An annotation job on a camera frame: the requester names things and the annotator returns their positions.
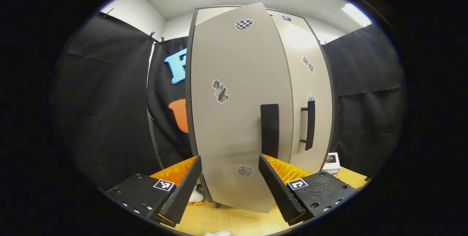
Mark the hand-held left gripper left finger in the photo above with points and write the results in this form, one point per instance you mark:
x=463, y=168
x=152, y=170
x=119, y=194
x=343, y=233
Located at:
x=186, y=188

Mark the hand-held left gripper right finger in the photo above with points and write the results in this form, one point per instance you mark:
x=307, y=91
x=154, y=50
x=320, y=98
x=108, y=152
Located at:
x=278, y=192

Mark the grey shoe cabinet door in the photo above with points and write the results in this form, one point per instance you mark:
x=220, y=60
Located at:
x=321, y=119
x=234, y=126

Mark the grey shoe cabinet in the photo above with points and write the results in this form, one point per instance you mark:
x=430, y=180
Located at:
x=289, y=13

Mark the penguin plush toy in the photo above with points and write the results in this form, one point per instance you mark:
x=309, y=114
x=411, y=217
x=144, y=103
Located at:
x=197, y=196

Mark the black backdrop cloth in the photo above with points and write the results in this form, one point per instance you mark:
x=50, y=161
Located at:
x=109, y=119

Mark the ceiling light panel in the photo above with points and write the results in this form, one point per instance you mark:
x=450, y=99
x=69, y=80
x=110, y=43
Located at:
x=356, y=14

